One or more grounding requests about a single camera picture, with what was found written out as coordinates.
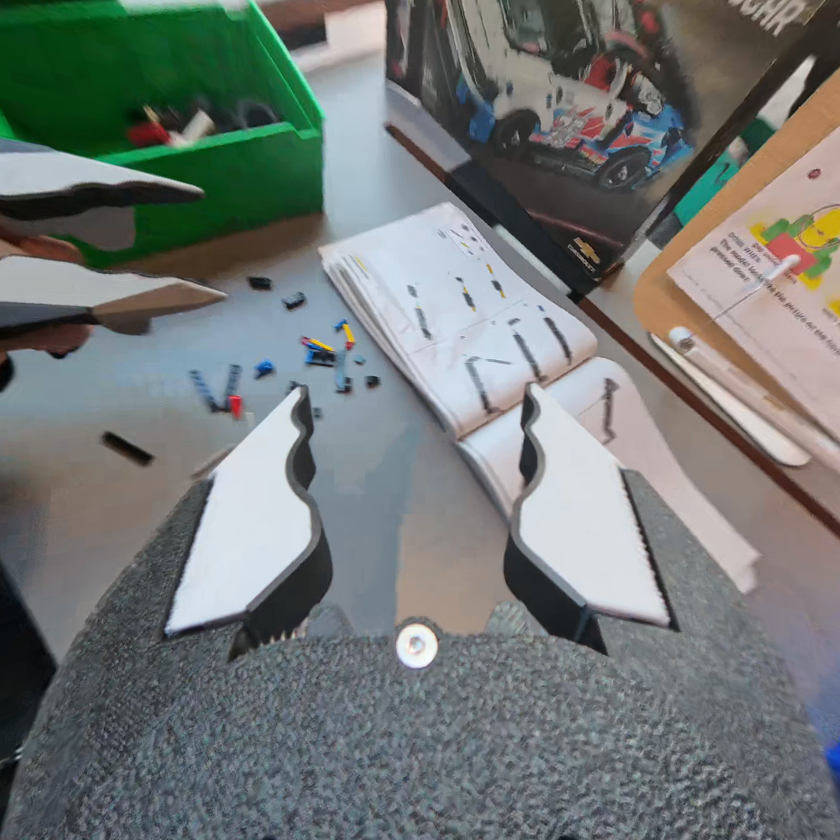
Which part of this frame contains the metal clip wire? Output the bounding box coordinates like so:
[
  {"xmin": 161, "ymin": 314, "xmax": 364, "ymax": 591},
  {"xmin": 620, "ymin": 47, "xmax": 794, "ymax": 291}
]
[{"xmin": 682, "ymin": 259, "xmax": 798, "ymax": 349}]

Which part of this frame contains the instruction booklet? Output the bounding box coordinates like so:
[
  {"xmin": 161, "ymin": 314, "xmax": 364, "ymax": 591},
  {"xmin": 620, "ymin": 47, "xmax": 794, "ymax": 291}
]
[{"xmin": 318, "ymin": 202, "xmax": 762, "ymax": 595}]

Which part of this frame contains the thin grey axle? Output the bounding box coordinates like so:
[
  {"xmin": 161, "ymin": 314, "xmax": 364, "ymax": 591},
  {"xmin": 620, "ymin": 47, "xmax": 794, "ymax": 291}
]
[{"xmin": 190, "ymin": 445, "xmax": 237, "ymax": 480}]

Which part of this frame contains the pile of loose bricks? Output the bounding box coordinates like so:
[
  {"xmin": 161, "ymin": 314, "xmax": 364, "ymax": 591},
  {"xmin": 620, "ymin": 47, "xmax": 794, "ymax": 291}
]
[{"xmin": 128, "ymin": 98, "xmax": 283, "ymax": 148}]

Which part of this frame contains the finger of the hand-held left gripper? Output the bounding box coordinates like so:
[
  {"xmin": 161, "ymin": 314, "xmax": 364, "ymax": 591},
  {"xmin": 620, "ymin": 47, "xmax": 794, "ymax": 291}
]
[
  {"xmin": 0, "ymin": 138, "xmax": 206, "ymax": 253},
  {"xmin": 0, "ymin": 255, "xmax": 227, "ymax": 339}
]

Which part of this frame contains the wooden document board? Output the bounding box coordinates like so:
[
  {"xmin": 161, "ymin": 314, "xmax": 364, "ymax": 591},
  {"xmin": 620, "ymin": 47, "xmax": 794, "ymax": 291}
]
[{"xmin": 633, "ymin": 72, "xmax": 840, "ymax": 421}]

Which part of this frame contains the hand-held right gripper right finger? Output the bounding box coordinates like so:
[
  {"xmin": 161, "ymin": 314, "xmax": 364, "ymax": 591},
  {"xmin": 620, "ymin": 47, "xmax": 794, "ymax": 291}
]
[{"xmin": 504, "ymin": 382, "xmax": 672, "ymax": 647}]

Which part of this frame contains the green plastic bin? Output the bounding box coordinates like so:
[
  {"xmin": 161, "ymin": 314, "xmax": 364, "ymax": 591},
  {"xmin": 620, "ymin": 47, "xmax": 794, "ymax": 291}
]
[{"xmin": 0, "ymin": 0, "xmax": 326, "ymax": 269}]

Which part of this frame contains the person's left hand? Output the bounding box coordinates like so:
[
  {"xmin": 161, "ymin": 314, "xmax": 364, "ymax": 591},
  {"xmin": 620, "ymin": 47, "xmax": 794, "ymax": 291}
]
[{"xmin": 0, "ymin": 226, "xmax": 93, "ymax": 362}]

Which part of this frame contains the black toy set box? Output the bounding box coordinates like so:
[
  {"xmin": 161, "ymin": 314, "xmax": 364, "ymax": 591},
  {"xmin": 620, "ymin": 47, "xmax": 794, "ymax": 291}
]
[{"xmin": 384, "ymin": 0, "xmax": 821, "ymax": 296}]

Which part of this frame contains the grey desk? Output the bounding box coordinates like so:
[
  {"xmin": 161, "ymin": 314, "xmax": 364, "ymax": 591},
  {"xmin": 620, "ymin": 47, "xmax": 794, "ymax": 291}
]
[{"xmin": 0, "ymin": 52, "xmax": 840, "ymax": 723}]

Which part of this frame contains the printed instruction sheet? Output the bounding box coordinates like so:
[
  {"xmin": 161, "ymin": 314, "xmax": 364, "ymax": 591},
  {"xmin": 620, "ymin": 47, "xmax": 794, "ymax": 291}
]
[{"xmin": 667, "ymin": 128, "xmax": 840, "ymax": 441}]

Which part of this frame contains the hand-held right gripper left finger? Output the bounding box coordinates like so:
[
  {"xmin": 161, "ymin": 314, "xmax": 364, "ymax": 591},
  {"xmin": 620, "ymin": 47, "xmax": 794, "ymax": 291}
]
[{"xmin": 164, "ymin": 384, "xmax": 333, "ymax": 647}]

